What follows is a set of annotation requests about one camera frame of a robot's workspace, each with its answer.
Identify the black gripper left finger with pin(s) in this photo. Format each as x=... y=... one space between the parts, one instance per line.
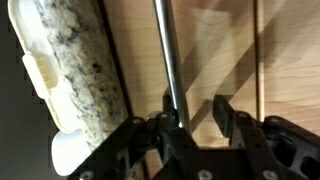
x=168 y=131

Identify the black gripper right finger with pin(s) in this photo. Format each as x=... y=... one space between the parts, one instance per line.
x=226 y=116

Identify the light wooden drawer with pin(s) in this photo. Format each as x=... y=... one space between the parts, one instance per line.
x=140 y=50

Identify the light wooden cabinet door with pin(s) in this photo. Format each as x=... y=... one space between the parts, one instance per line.
x=293 y=66

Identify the white lidded plastic container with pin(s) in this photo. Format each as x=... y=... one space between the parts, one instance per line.
x=23 y=30

